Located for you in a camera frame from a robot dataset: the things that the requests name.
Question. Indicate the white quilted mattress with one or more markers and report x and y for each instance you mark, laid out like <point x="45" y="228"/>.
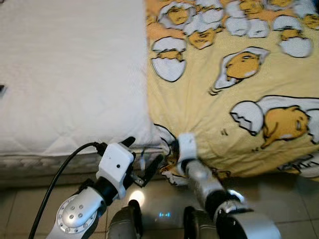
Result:
<point x="75" y="74"/>

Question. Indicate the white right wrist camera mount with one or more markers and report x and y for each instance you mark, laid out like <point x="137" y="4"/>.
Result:
<point x="187" y="147"/>

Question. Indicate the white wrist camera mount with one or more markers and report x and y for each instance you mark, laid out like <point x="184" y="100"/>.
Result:
<point x="187" y="147"/>
<point x="114" y="164"/>

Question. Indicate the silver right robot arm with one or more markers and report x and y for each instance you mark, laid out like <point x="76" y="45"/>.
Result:
<point x="204" y="181"/>

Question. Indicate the yellow cartoon egg blanket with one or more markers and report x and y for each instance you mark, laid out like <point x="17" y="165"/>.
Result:
<point x="209" y="114"/>

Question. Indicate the grey left robot leg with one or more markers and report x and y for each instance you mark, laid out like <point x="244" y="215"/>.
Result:
<point x="122" y="224"/>

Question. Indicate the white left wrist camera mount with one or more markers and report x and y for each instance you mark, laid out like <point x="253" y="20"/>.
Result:
<point x="114" y="164"/>

